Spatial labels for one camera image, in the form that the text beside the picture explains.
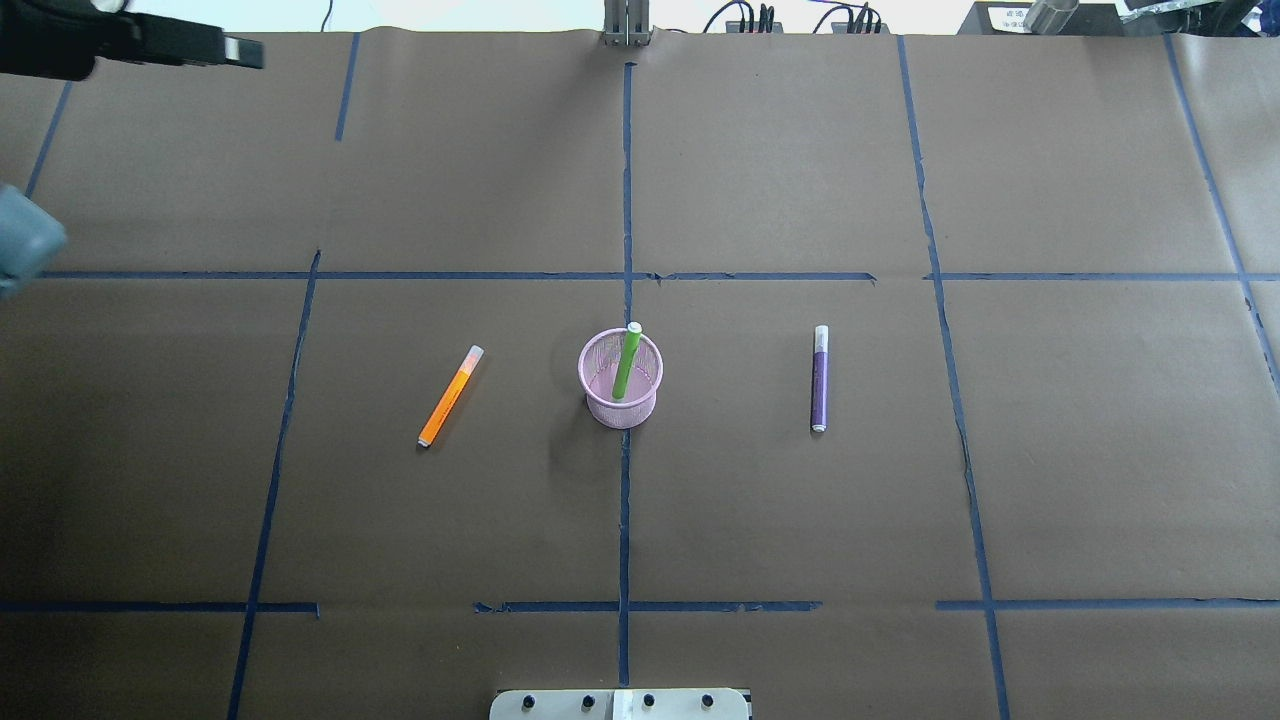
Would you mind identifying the purple marker pen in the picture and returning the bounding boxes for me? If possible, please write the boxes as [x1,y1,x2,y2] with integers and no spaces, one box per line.
[810,324,829,434]

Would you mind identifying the orange highlighter pen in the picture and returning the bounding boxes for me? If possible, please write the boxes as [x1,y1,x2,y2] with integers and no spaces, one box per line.
[417,345,485,450]

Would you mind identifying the green highlighter pen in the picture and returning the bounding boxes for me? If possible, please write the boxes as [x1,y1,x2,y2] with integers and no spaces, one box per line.
[611,322,643,402]

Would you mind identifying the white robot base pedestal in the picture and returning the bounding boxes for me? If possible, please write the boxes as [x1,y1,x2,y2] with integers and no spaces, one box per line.
[488,687,754,719]

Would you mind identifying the pink mesh pen holder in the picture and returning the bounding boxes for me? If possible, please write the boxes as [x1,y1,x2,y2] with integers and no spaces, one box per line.
[576,322,666,430]

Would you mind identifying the aluminium frame post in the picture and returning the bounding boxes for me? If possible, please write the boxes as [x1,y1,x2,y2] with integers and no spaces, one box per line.
[602,0,652,47]

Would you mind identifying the metal cup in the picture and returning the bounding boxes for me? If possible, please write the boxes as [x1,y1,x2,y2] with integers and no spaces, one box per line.
[1021,0,1080,36]

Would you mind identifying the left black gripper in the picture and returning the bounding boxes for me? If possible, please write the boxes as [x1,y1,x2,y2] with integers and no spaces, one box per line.
[1,1,265,81]

